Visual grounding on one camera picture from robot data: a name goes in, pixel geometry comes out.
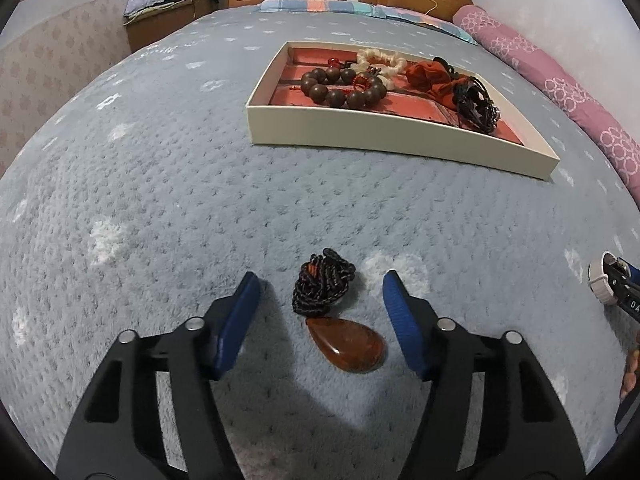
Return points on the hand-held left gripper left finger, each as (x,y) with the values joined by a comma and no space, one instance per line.
(240,320)

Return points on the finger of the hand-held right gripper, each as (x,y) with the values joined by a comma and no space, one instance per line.
(634,274)
(616,267)

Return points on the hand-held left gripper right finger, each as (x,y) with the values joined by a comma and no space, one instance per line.
(400,320)

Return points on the brick-print cardboard tray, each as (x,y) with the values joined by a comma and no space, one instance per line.
(375,130)

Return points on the red scrunchie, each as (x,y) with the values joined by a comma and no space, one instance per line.
(430,77)

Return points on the person's right hand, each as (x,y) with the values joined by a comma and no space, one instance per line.
(631,370)

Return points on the pink patterned rolled quilt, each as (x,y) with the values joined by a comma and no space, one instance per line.
(530,55)

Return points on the wooden nightstand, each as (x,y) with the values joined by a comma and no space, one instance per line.
(160,30)

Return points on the plaid pillow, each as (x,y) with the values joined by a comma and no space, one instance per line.
(425,17)
(320,6)

